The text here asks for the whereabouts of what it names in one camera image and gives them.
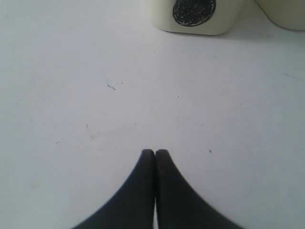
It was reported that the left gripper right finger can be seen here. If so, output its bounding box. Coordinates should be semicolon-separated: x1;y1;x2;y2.
155;149;241;229

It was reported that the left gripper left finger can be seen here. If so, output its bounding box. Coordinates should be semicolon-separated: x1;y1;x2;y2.
75;149;155;229

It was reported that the cream bin with circle mark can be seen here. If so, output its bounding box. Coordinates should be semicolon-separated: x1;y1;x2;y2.
149;0;244;35

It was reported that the cream bin with triangle mark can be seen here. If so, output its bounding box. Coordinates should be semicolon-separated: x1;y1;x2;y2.
255;0;305;31

